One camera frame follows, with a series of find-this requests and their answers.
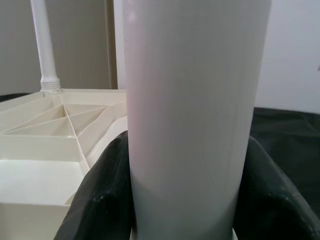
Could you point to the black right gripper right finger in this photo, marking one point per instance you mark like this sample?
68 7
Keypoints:
275 212

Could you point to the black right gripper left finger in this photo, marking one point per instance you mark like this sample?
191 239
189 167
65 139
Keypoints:
100 200

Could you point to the white plastic table top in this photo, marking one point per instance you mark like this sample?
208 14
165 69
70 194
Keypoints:
37 175

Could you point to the white plastic table leg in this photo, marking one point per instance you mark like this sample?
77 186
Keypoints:
45 50
195 100

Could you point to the black table cloth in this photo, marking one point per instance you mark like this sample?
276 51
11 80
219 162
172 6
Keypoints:
287 137

